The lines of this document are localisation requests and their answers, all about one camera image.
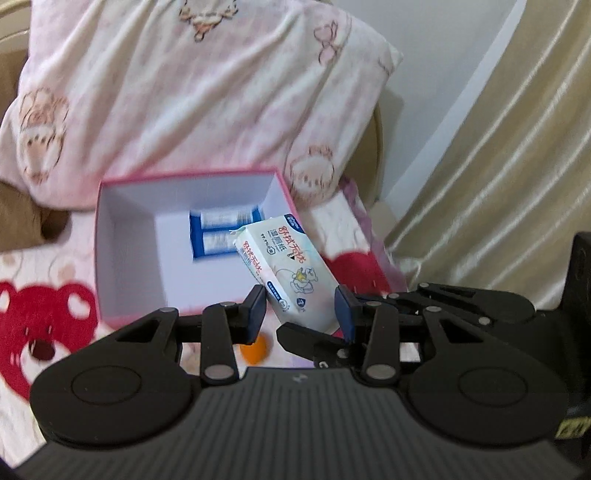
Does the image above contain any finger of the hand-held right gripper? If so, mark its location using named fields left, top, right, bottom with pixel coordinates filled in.
left=387, top=281, right=537, bottom=325
left=276, top=322, right=366, bottom=370

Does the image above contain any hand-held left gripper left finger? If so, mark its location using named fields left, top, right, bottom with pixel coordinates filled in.
left=115, top=285, right=269, bottom=387

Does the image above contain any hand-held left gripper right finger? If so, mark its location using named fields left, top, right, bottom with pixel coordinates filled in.
left=334, top=284, right=468, bottom=385

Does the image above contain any orange egg-shaped toy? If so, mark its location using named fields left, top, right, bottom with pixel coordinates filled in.
left=239, top=334, right=269, bottom=366

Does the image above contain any white tissue pack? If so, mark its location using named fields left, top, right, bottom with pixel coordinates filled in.
left=233, top=213, right=345, bottom=335

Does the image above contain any pink cardboard box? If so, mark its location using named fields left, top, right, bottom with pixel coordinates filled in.
left=94, top=169, right=346, bottom=340

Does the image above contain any blue and white packet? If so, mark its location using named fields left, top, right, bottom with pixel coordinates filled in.
left=189, top=207, right=265, bottom=230
left=191, top=228, right=241, bottom=260

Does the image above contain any cream satin curtain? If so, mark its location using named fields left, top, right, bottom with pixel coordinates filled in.
left=382, top=0, right=591, bottom=311

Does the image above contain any pink printed pillow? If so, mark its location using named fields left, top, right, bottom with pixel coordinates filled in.
left=0, top=0, right=403, bottom=211

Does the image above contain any brown cloth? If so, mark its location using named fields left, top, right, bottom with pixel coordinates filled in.
left=0, top=178, right=72, bottom=252

